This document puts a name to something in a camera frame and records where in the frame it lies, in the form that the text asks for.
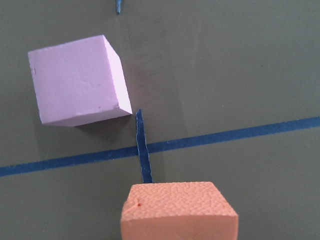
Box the orange foam cube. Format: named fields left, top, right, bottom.
left=120, top=181, right=239, bottom=240

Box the pink foam cube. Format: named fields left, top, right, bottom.
left=28, top=35, right=132, bottom=127

